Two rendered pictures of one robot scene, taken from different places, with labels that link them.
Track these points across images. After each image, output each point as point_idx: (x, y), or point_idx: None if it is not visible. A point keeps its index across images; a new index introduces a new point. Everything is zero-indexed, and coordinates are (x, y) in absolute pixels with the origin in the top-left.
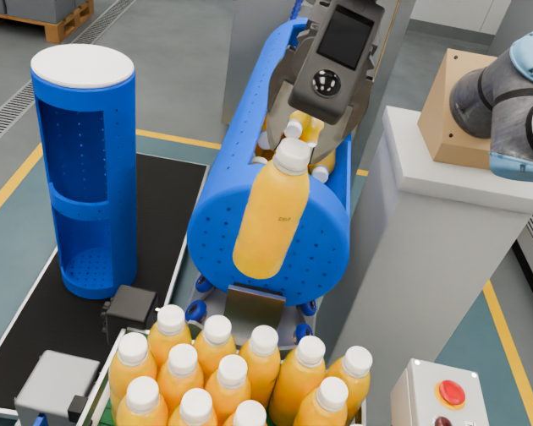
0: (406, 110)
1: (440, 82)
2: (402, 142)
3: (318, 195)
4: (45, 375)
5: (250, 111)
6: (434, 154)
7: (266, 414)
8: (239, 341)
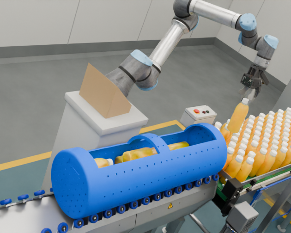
0: (97, 123)
1: (118, 96)
2: (127, 121)
3: (205, 123)
4: (250, 213)
5: (190, 153)
6: (129, 110)
7: None
8: None
